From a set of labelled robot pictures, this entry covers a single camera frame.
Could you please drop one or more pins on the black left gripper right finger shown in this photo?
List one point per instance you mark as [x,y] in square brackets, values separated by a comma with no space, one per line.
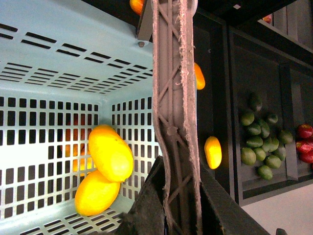
[221,215]

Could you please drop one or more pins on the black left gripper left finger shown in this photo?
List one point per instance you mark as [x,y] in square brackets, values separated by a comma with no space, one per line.
[146,216]

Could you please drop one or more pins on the yellow mango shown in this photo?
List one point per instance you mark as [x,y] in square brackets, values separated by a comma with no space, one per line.
[95,194]
[213,152]
[200,80]

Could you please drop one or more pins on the yellow lemon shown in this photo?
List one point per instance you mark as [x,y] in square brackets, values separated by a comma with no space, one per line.
[110,153]

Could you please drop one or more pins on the brown basket handle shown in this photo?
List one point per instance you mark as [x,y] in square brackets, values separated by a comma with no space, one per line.
[169,23]

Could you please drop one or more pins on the light blue plastic basket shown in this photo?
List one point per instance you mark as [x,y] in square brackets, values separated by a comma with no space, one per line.
[67,66]

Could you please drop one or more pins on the green lime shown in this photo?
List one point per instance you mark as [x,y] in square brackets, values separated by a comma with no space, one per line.
[273,161]
[247,118]
[248,156]
[265,172]

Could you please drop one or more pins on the red apple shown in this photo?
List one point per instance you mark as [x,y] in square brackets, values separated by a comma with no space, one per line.
[304,131]
[303,147]

